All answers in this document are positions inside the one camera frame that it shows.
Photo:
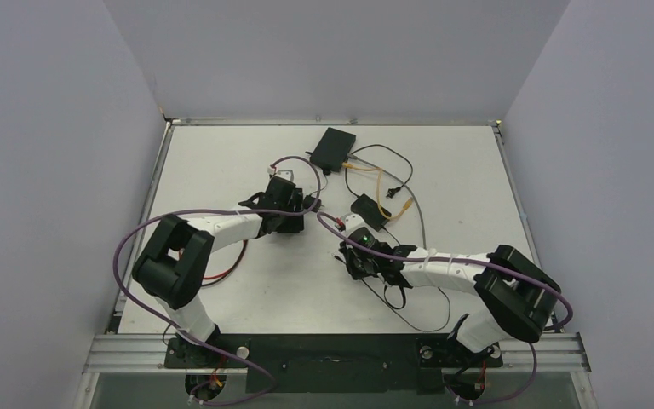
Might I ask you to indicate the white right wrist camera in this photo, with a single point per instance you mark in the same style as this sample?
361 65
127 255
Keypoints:
349 223

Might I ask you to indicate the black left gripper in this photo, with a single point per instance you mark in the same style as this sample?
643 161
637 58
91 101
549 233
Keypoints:
293 224

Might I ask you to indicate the black mounting base plate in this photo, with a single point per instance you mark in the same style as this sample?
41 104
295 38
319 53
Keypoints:
334 363

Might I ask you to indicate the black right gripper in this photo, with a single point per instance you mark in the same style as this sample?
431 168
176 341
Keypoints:
352 262

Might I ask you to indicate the black power adapter brick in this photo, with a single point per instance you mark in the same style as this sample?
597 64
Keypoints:
372 213

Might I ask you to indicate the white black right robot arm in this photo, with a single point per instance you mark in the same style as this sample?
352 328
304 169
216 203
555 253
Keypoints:
517 297

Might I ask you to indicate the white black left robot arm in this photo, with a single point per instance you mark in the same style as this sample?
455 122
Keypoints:
172 266

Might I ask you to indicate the large black network switch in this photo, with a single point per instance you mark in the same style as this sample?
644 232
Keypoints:
332 150

